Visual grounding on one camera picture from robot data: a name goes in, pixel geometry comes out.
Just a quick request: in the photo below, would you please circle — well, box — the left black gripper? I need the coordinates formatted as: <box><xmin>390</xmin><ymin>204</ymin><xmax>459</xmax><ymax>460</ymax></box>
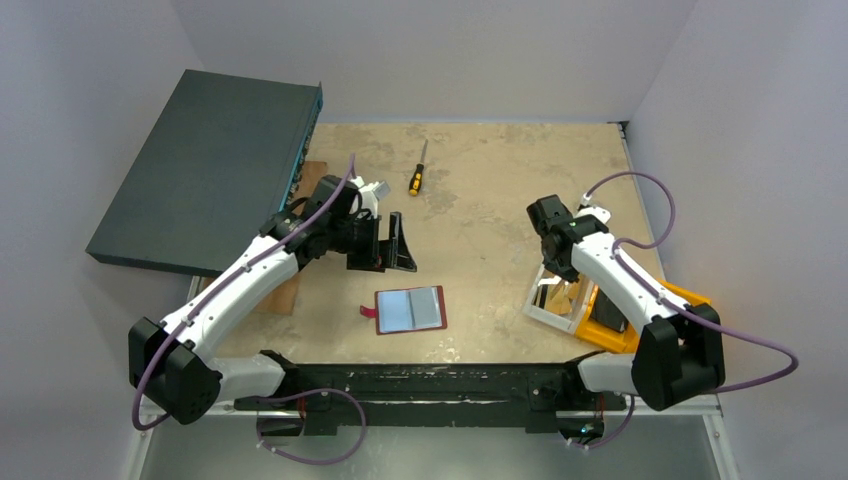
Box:
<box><xmin>328</xmin><ymin>212</ymin><xmax>415</xmax><ymax>272</ymax></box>

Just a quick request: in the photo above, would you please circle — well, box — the gold card with stripe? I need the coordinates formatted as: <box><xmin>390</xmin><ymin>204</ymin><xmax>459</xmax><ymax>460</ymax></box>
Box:
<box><xmin>535</xmin><ymin>278</ymin><xmax>580</xmax><ymax>316</ymax></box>

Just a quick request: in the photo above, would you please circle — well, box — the red card holder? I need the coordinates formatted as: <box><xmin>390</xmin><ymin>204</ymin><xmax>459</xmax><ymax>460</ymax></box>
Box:
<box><xmin>359</xmin><ymin>285</ymin><xmax>448</xmax><ymax>335</ymax></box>

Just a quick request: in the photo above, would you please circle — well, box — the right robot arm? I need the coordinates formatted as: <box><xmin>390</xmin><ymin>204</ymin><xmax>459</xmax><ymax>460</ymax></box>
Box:
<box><xmin>526</xmin><ymin>195</ymin><xmax>725</xmax><ymax>410</ymax></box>

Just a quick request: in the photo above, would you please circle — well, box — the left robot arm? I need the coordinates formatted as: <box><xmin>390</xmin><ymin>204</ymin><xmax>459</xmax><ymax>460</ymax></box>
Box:
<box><xmin>128</xmin><ymin>175</ymin><xmax>417</xmax><ymax>430</ymax></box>

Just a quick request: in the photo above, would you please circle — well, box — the yellow black screwdriver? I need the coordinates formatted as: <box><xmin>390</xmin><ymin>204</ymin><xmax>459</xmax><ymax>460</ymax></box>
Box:
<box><xmin>408</xmin><ymin>140</ymin><xmax>429</xmax><ymax>196</ymax></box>

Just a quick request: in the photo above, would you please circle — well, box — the yellow plastic bin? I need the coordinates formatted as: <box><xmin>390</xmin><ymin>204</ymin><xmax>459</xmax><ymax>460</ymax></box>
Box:
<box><xmin>573</xmin><ymin>278</ymin><xmax>713</xmax><ymax>356</ymax></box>

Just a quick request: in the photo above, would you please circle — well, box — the wooden board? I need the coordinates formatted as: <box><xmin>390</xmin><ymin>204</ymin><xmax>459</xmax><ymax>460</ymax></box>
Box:
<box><xmin>195</xmin><ymin>160</ymin><xmax>329</xmax><ymax>317</ymax></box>

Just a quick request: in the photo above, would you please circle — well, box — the white frame tray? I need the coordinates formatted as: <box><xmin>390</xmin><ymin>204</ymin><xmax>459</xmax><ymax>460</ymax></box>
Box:
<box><xmin>522</xmin><ymin>266</ymin><xmax>598</xmax><ymax>336</ymax></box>

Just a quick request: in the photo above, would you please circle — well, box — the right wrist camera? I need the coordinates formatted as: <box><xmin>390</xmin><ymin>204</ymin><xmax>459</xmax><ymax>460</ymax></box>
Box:
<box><xmin>575</xmin><ymin>194</ymin><xmax>611</xmax><ymax>225</ymax></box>

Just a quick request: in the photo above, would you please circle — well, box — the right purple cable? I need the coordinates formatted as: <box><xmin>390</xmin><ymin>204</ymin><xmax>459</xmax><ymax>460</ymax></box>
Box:
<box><xmin>566</xmin><ymin>172</ymin><xmax>800</xmax><ymax>452</ymax></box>

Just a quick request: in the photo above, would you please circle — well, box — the purple cable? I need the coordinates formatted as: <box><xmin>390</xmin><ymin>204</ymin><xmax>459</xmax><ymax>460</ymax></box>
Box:
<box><xmin>566</xmin><ymin>172</ymin><xmax>800</xmax><ymax>452</ymax></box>
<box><xmin>131</xmin><ymin>153</ymin><xmax>368</xmax><ymax>466</ymax></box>

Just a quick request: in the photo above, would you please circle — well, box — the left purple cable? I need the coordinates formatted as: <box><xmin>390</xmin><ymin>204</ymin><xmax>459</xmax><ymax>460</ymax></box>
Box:
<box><xmin>131</xmin><ymin>153</ymin><xmax>368</xmax><ymax>466</ymax></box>

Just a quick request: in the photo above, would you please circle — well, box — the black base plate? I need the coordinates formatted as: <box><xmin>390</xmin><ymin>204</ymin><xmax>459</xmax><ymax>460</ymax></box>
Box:
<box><xmin>234</xmin><ymin>363</ymin><xmax>627</xmax><ymax>438</ymax></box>

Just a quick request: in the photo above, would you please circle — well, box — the dark grey network switch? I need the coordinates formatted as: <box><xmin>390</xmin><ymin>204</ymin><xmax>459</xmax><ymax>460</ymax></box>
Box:
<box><xmin>86</xmin><ymin>69</ymin><xmax>323</xmax><ymax>277</ymax></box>

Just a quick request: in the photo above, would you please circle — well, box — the aluminium rail frame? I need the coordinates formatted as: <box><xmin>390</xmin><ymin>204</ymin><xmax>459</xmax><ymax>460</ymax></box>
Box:
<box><xmin>135</xmin><ymin>369</ymin><xmax>723</xmax><ymax>420</ymax></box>

